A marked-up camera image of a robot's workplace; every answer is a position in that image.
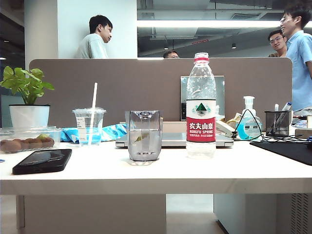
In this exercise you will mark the seated man behind partition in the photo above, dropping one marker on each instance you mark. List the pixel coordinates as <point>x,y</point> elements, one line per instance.
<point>170,54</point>

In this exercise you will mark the black smartphone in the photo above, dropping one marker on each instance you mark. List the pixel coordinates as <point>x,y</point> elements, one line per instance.
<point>41,161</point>

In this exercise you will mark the white plant pot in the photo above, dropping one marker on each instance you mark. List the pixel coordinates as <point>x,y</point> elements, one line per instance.
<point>29,115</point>

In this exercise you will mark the beige cardboard box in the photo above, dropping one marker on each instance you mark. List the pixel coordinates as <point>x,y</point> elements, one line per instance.
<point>303,132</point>

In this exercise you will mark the white desk leg panel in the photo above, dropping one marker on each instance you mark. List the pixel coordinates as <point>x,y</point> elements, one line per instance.
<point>92,212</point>

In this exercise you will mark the blue patterned cloth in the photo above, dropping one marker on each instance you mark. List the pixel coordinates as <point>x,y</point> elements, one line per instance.
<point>68,135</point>

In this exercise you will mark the man in blue shirt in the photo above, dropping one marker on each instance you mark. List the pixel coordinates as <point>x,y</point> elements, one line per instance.
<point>301,61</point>

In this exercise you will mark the beige flat box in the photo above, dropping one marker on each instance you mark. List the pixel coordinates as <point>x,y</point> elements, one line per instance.
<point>173,126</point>

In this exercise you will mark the clear faceted glass mug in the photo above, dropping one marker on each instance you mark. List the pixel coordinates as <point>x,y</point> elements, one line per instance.
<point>143,136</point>

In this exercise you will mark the clear plastic fruit container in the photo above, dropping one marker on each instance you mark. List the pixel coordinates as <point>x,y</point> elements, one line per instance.
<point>56,137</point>

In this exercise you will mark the blue printed packet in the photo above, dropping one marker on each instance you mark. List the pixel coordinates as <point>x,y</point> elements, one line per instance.
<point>302,122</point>

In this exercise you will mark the white ceiling light strip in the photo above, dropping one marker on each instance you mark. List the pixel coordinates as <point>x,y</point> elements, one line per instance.
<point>195,23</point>

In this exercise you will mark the man in white t-shirt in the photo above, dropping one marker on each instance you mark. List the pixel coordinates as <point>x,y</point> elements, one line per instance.
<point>92,46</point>

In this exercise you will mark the clear lidded plastic cup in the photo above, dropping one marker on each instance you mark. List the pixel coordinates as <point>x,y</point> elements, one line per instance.
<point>84,126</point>

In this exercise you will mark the green fruit piece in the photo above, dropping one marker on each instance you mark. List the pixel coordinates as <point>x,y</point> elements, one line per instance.
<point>42,136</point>

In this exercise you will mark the black mesh pen holder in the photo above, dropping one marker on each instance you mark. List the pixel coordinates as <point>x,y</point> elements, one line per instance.
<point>278,124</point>

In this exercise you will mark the silver laptop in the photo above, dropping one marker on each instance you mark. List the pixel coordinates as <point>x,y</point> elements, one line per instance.
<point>173,140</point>

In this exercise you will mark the black desk mat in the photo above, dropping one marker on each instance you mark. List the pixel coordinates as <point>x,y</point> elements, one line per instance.
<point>287,151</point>

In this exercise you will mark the man with glasses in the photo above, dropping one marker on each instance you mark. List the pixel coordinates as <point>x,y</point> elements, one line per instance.
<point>276,41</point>

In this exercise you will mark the brown desk partition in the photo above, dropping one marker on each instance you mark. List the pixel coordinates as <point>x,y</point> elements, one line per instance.
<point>134,85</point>

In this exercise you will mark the red label mineral water bottle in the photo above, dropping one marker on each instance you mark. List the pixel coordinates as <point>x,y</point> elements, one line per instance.
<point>201,126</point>

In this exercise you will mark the white under-desk cabinet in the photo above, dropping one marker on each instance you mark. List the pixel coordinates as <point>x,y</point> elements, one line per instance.
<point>256,214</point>

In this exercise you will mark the yellowish snack wrapper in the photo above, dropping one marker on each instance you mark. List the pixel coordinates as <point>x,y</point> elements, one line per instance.
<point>235,118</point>

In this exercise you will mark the white drinking straw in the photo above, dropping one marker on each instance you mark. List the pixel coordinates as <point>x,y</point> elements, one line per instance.
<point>94,97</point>

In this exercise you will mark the green leafy plant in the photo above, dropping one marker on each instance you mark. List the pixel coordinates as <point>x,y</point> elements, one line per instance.
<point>26,83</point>

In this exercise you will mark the white pen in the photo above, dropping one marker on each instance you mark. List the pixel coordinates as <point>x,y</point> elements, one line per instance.
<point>276,107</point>

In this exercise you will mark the white stapler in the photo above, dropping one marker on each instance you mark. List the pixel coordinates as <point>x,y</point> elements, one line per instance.
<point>224,128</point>

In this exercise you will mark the blue hand sanitizer pump bottle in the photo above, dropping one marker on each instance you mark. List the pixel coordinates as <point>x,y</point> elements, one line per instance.
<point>248,102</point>

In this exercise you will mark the blue capped marker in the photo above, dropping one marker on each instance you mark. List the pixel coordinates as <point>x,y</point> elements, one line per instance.
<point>287,105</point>

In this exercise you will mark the brown kiwi fruit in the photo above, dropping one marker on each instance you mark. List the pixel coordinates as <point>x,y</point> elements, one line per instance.
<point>23,143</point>
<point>34,143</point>
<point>47,142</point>
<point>9,146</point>

